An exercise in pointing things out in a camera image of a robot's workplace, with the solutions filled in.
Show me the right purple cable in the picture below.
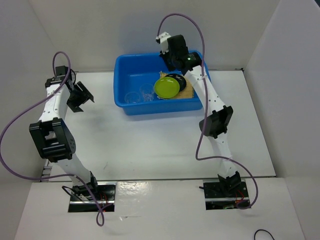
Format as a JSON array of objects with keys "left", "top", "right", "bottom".
[{"left": 156, "top": 13, "right": 259, "bottom": 210}]

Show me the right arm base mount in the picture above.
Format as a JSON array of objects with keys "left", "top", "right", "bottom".
[{"left": 198, "top": 179, "right": 251, "bottom": 210}]

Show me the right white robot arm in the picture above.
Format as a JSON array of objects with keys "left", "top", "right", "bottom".
[{"left": 155, "top": 32, "right": 241, "bottom": 197}]

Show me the square bamboo mat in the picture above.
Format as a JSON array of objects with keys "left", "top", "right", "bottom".
[{"left": 159, "top": 71, "right": 194, "bottom": 100}]

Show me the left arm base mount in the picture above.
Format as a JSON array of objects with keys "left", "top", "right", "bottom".
[{"left": 61, "top": 181, "right": 116, "bottom": 213}]

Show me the thin black cable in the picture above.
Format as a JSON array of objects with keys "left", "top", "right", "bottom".
[{"left": 254, "top": 228, "right": 276, "bottom": 240}]

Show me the purple cable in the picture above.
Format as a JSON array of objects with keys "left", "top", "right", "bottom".
[
  {"left": 0, "top": 51, "right": 115, "bottom": 227},
  {"left": 156, "top": 13, "right": 259, "bottom": 210}
]

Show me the blue plastic bin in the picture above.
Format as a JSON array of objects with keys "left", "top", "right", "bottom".
[{"left": 113, "top": 52, "right": 203, "bottom": 116}]

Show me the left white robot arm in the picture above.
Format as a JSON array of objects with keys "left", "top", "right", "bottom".
[{"left": 29, "top": 65, "right": 100, "bottom": 201}]

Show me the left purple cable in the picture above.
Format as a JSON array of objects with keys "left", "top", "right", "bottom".
[{"left": 0, "top": 51, "right": 115, "bottom": 227}]

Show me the lime green plate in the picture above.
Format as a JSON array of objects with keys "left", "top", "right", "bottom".
[{"left": 153, "top": 76, "right": 180, "bottom": 99}]

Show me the black round plate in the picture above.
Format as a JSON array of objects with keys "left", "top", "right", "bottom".
[{"left": 165, "top": 73, "right": 187, "bottom": 92}]

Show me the clear plastic cup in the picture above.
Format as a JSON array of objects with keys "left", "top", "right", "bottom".
[
  {"left": 140, "top": 83, "right": 155, "bottom": 102},
  {"left": 124, "top": 92, "right": 141, "bottom": 104}
]

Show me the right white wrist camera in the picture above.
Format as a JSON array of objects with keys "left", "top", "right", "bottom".
[{"left": 155, "top": 31, "right": 171, "bottom": 55}]

